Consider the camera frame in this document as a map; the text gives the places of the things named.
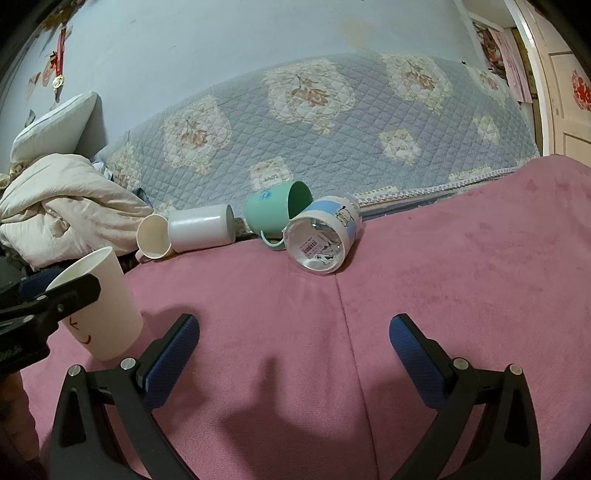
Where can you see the white cylindrical cup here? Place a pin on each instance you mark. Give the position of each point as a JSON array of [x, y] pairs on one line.
[[198, 228]]

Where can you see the white paper cup red smile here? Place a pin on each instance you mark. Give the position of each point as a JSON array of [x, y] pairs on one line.
[[113, 314]]

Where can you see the clear cartoon print cup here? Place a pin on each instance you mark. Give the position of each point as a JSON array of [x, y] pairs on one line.
[[332, 217]]

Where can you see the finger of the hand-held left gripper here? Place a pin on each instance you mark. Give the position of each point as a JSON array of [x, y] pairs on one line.
[[32, 282], [74, 293]]

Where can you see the green mug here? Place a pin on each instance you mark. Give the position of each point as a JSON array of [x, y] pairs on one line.
[[263, 214]]

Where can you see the pink wall calendar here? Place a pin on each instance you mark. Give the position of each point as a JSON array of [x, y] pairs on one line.
[[515, 69]]

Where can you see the cream plastic cup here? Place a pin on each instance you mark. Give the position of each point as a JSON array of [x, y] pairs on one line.
[[154, 235]]

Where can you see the cream door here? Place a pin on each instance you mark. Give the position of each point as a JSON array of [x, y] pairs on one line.
[[558, 115]]

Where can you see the person's left forearm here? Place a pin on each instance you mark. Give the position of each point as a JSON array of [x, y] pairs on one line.
[[14, 406]]

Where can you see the blue floral quilted bedspread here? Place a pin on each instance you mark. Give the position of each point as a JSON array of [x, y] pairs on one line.
[[323, 138]]

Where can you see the pink blanket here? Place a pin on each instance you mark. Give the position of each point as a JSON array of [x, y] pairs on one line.
[[295, 323]]

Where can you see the beige duvet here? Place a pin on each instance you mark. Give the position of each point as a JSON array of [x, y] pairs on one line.
[[60, 207]]

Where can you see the red door decoration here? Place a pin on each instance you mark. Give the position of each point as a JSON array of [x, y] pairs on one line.
[[581, 90]]

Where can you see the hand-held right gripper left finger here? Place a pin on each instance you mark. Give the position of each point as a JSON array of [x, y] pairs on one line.
[[171, 357]]

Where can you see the wall poster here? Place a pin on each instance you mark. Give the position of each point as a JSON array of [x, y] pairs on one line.
[[490, 48]]

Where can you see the red ribbon medal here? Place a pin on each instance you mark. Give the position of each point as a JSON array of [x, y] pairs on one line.
[[60, 50]]

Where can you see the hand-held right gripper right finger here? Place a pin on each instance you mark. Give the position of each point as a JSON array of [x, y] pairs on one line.
[[415, 364]]

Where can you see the grey pillow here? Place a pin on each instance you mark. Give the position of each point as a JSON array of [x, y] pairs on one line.
[[55, 120]]

